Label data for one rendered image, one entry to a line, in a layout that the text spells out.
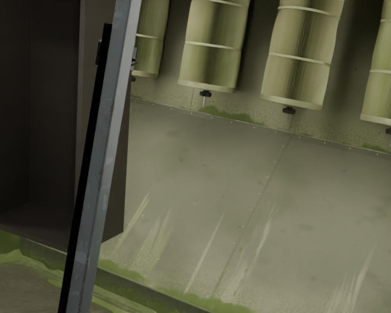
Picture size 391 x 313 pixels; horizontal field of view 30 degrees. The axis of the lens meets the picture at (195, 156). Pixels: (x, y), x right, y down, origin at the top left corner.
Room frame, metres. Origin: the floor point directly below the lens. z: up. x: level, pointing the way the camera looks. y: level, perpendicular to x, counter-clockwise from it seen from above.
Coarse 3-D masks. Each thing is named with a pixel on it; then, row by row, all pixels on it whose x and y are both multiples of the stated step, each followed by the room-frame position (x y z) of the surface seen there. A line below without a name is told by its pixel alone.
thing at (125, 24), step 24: (120, 0) 1.92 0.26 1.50; (120, 24) 1.91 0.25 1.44; (120, 48) 1.90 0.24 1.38; (120, 72) 1.91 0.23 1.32; (120, 96) 1.92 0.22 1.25; (120, 120) 1.94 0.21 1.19; (96, 144) 1.92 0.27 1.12; (96, 168) 1.91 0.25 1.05; (96, 192) 1.91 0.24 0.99; (96, 216) 1.91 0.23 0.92; (96, 240) 1.92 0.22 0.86; (96, 264) 1.94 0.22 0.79; (72, 288) 1.92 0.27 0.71; (72, 312) 1.91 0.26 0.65
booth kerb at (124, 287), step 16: (32, 256) 4.25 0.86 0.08; (48, 256) 4.19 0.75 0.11; (64, 256) 4.12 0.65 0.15; (96, 272) 3.98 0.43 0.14; (112, 272) 3.92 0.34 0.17; (112, 288) 3.90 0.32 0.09; (128, 288) 3.84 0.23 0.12; (144, 288) 3.79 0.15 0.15; (144, 304) 3.77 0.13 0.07; (160, 304) 3.72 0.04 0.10; (176, 304) 3.67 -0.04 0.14; (192, 304) 3.62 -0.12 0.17
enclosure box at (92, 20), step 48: (0, 0) 3.32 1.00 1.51; (48, 0) 3.45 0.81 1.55; (96, 0) 2.97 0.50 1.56; (0, 48) 3.36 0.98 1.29; (48, 48) 3.49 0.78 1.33; (96, 48) 3.02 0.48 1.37; (0, 96) 3.40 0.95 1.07; (48, 96) 3.53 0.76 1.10; (0, 144) 3.45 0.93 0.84; (48, 144) 3.57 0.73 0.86; (0, 192) 3.49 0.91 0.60; (48, 192) 3.61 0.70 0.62; (48, 240) 3.24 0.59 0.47
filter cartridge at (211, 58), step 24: (192, 0) 4.10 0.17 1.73; (216, 0) 3.98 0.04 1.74; (240, 0) 4.02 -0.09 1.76; (192, 24) 4.05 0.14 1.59; (216, 24) 4.01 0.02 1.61; (240, 24) 4.04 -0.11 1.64; (192, 48) 4.03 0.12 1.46; (216, 48) 4.00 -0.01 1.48; (240, 48) 4.09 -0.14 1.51; (192, 72) 4.01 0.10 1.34; (216, 72) 4.00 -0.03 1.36
